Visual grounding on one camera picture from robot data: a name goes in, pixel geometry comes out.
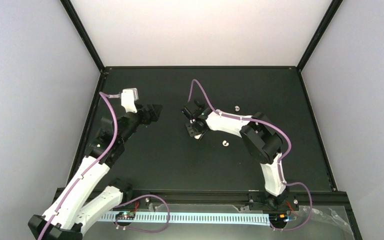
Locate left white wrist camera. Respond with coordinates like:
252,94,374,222
120,88,139,113

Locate white slotted cable duct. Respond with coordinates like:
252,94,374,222
96,211,272,227

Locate black front mounting rail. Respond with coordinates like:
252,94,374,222
122,189,351,212

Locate clear plastic sheet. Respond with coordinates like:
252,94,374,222
231,204,355,240

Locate left black frame post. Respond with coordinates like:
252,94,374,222
60,0,105,72

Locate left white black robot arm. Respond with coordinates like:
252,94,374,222
28,104,163,240

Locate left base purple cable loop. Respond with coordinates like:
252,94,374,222
114,194,171,234

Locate black frame post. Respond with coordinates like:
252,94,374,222
60,0,105,72
296,0,343,73

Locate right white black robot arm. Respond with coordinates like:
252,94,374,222
181,100,287,210

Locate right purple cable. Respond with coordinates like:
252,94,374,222
187,78,313,232

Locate right black frame post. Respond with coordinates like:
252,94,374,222
296,0,343,73

